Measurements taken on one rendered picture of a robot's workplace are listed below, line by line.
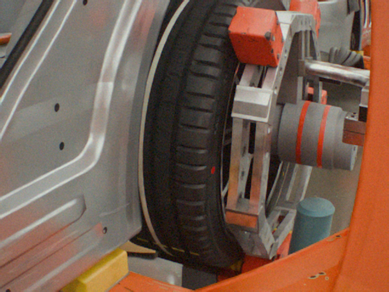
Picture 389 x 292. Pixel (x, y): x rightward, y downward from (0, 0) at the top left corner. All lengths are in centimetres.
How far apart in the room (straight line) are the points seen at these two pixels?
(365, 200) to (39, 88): 41
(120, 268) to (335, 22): 305
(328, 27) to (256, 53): 277
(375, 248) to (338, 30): 323
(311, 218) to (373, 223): 50
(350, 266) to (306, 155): 56
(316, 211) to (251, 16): 41
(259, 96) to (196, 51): 13
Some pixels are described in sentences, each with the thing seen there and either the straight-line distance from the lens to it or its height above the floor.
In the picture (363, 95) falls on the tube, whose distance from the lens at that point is 89.
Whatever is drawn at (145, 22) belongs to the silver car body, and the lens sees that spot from 77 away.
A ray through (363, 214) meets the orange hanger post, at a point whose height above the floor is 94.
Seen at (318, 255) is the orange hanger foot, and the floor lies 83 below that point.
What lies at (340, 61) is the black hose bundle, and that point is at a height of 102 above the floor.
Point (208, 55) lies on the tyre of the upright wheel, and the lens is 86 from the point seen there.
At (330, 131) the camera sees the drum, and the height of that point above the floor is 88.
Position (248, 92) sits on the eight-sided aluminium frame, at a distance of 86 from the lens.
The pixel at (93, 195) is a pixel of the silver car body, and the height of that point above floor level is 87.
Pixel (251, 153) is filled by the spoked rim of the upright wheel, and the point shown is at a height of 78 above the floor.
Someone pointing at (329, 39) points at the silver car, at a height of 88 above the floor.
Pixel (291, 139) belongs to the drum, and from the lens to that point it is 106.
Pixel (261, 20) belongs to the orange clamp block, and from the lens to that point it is 84.
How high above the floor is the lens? 115
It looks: 18 degrees down
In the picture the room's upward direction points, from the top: 2 degrees clockwise
